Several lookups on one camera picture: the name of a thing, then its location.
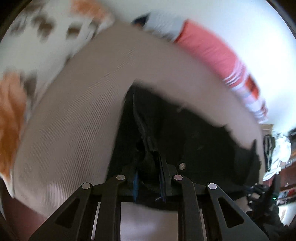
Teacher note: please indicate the black white striped garment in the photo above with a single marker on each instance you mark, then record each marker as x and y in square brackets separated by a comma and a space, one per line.
[269, 145]

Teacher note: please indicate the beige bed sheet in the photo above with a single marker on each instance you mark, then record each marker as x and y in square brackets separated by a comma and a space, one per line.
[70, 138]

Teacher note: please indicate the white floral pillow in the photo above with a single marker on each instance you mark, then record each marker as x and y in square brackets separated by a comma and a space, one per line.
[36, 47]

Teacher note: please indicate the black pants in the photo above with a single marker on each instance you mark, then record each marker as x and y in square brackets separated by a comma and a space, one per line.
[156, 136]

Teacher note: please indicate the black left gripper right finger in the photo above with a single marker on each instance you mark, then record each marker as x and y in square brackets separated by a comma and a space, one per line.
[204, 212]

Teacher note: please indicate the white patterned cloth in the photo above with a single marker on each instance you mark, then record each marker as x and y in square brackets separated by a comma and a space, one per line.
[281, 155]

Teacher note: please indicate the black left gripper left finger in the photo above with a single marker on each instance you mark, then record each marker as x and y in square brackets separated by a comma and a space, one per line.
[90, 213]

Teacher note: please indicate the pink striped bolster pillow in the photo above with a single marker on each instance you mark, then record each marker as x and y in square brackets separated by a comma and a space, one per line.
[212, 51]

